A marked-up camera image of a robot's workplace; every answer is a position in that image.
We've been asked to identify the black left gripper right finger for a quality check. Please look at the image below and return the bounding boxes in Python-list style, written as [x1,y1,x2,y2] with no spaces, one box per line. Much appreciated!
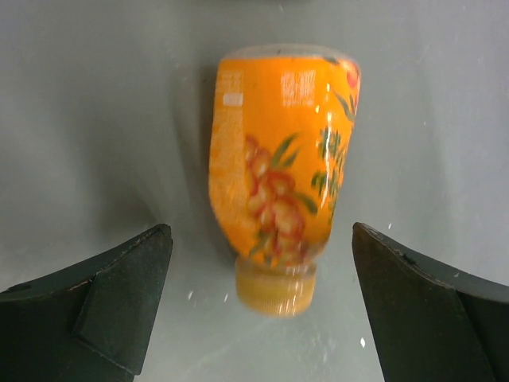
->
[352,222,508,381]

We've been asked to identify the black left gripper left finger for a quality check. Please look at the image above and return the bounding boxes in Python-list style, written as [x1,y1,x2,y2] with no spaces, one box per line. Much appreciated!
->
[1,224,173,381]

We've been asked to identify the small orange bottle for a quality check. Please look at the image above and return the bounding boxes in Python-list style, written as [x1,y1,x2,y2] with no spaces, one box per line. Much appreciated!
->
[208,44,361,317]

